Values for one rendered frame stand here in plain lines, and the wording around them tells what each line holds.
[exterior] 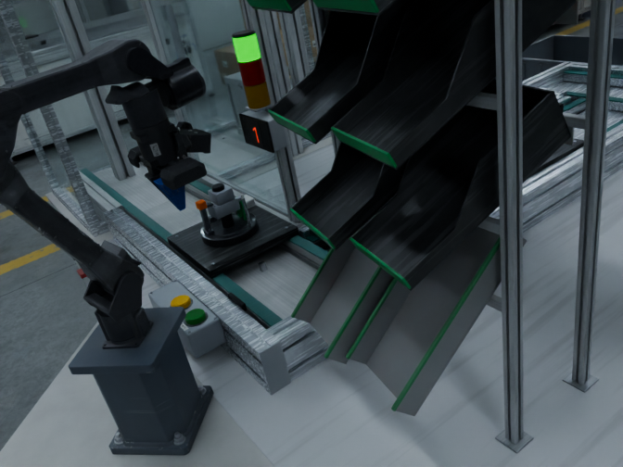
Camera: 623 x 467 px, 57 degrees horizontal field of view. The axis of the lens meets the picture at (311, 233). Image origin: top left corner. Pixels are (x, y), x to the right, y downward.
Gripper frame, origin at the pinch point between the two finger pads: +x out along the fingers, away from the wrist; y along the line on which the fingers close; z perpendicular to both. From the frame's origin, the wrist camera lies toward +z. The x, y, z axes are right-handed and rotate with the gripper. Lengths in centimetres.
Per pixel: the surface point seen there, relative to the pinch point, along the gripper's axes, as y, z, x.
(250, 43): 21.5, 31.8, -13.2
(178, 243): 37.2, 6.9, 28.2
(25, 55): 87, 0, -16
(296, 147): 83, 71, 40
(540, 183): -11, 79, 33
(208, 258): 23.8, 8.4, 28.3
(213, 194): 29.9, 16.8, 17.3
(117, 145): 112, 19, 23
